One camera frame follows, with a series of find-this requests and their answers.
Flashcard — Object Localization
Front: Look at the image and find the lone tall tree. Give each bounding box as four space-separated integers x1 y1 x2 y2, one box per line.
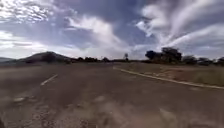
123 52 130 63

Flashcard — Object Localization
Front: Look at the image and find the dark asphalt road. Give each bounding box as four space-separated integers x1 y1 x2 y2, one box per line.
0 62 224 128

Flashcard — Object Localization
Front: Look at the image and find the pale kerb strip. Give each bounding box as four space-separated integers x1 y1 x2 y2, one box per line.
112 65 224 91

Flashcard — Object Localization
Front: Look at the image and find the row of dark trees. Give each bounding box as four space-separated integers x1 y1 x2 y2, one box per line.
141 46 224 66

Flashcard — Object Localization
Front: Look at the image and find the distant hill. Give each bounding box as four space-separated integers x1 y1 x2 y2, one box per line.
0 50 73 65

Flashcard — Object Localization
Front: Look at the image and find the dry grass field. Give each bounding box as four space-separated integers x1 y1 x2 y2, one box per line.
116 61 224 88

